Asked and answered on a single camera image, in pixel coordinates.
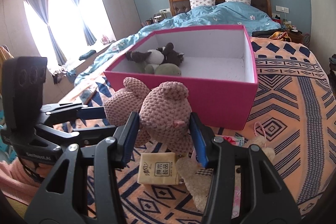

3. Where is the pink floral tissue pack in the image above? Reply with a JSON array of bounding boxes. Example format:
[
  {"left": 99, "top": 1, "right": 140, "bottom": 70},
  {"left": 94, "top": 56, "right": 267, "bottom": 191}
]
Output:
[{"left": 222, "top": 135, "right": 245, "bottom": 218}]

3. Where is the pink knitted teddy bear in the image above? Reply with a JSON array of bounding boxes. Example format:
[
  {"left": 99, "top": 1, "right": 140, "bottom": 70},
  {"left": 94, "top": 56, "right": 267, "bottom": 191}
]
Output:
[{"left": 103, "top": 77, "right": 193, "bottom": 154}]

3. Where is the yellow tissue pack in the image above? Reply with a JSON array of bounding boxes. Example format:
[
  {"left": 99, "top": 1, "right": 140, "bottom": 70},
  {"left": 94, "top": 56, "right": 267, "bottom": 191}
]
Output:
[{"left": 137, "top": 152, "right": 179, "bottom": 185}]

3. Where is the cream plush bunny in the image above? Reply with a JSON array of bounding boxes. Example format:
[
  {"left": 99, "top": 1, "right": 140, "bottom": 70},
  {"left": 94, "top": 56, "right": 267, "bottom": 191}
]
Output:
[{"left": 176, "top": 136, "right": 276, "bottom": 213}]

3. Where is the pink satin drawstring pouch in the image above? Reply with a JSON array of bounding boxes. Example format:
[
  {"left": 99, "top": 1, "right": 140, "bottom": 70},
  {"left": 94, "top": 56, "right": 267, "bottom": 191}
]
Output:
[{"left": 253, "top": 122, "right": 267, "bottom": 141}]

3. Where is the green plush dinosaur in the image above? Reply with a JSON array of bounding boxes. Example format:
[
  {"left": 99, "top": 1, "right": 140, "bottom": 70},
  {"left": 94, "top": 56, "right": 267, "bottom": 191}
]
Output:
[{"left": 137, "top": 61, "right": 182, "bottom": 76}]

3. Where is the grey brown plush donkey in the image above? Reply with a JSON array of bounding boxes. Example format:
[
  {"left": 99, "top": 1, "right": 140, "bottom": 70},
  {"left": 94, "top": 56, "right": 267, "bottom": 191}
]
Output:
[{"left": 126, "top": 43, "right": 184, "bottom": 67}]

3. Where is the pink sleeve left forearm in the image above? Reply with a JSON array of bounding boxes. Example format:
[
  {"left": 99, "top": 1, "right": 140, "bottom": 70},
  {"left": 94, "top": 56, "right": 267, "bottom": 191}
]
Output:
[{"left": 1, "top": 158, "right": 41, "bottom": 205}]

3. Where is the smartphone with orange case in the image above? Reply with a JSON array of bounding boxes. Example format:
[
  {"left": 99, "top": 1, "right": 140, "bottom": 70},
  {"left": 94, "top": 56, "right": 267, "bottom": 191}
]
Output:
[{"left": 59, "top": 86, "right": 97, "bottom": 104}]

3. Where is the dark item on windowsill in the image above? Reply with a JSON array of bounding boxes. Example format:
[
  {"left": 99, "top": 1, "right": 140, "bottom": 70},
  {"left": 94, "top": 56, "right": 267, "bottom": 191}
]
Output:
[{"left": 79, "top": 50, "right": 96, "bottom": 61}]

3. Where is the orange navy patterned blanket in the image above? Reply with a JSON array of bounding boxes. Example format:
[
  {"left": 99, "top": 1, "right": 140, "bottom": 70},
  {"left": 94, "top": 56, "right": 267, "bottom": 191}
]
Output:
[{"left": 52, "top": 36, "right": 336, "bottom": 224}]

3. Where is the blue floral duvet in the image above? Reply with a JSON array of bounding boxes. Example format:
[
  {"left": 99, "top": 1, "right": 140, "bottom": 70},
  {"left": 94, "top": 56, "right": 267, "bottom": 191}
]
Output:
[{"left": 74, "top": 2, "right": 281, "bottom": 86}]

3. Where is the yellow bag on bed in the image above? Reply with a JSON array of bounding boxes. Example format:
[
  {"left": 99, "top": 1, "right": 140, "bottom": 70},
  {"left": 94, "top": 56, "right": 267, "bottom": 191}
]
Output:
[{"left": 269, "top": 31, "right": 291, "bottom": 42}]

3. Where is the left patterned pillow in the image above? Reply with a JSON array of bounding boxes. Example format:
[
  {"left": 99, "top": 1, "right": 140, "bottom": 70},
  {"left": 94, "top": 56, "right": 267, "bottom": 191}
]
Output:
[{"left": 189, "top": 0, "right": 216, "bottom": 9}]

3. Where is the wooden nightstand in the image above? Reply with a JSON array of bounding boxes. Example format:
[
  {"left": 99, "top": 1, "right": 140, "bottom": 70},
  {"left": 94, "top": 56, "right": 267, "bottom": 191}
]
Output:
[{"left": 286, "top": 30, "right": 310, "bottom": 48}]

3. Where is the blue curtain left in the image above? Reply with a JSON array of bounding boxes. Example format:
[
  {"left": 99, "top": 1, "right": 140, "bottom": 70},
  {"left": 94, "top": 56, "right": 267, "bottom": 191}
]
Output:
[{"left": 25, "top": 0, "right": 67, "bottom": 66}]

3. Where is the wall switch plate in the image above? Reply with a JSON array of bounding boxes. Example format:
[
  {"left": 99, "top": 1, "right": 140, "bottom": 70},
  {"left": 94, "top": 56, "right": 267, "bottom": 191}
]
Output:
[{"left": 276, "top": 6, "right": 289, "bottom": 14}]

